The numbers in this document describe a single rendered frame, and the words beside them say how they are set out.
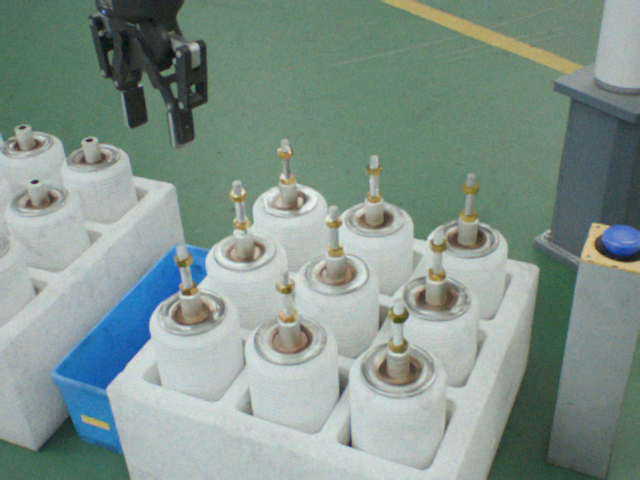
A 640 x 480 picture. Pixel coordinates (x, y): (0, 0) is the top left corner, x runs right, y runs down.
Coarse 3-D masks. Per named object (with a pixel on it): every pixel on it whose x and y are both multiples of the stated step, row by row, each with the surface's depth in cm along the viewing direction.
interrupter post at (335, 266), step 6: (330, 258) 92; (336, 258) 92; (342, 258) 92; (330, 264) 93; (336, 264) 93; (342, 264) 93; (330, 270) 93; (336, 270) 93; (342, 270) 93; (330, 276) 94; (336, 276) 93; (342, 276) 94
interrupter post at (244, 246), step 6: (234, 234) 97; (246, 234) 97; (252, 234) 97; (234, 240) 97; (240, 240) 97; (246, 240) 97; (252, 240) 98; (240, 246) 97; (246, 246) 97; (252, 246) 98; (240, 252) 98; (246, 252) 98; (252, 252) 98
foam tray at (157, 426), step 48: (528, 288) 102; (384, 336) 96; (480, 336) 97; (528, 336) 110; (144, 384) 92; (240, 384) 91; (480, 384) 90; (144, 432) 93; (192, 432) 89; (240, 432) 86; (288, 432) 85; (336, 432) 85; (480, 432) 88
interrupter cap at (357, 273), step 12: (312, 264) 96; (324, 264) 96; (348, 264) 96; (360, 264) 96; (312, 276) 94; (324, 276) 95; (348, 276) 94; (360, 276) 94; (312, 288) 92; (324, 288) 92; (336, 288) 92; (348, 288) 92; (360, 288) 92
